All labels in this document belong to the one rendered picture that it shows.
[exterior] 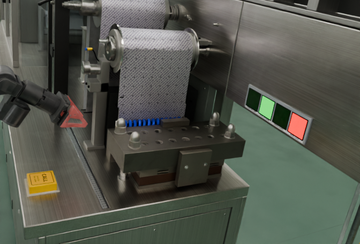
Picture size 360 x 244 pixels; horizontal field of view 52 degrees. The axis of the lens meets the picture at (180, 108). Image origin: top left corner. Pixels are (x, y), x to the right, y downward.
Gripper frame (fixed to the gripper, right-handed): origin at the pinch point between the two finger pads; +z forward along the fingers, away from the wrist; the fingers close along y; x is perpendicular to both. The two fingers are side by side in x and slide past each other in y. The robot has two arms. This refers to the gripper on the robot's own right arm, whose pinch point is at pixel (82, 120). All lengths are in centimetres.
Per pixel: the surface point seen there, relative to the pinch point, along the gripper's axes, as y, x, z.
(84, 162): 0.3, -11.4, 9.0
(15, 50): -102, -11, -6
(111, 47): -2.9, 22.7, -4.5
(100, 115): -8.0, 2.4, 8.0
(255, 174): -97, 2, 197
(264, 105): 29, 35, 28
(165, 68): -0.1, 27.2, 12.7
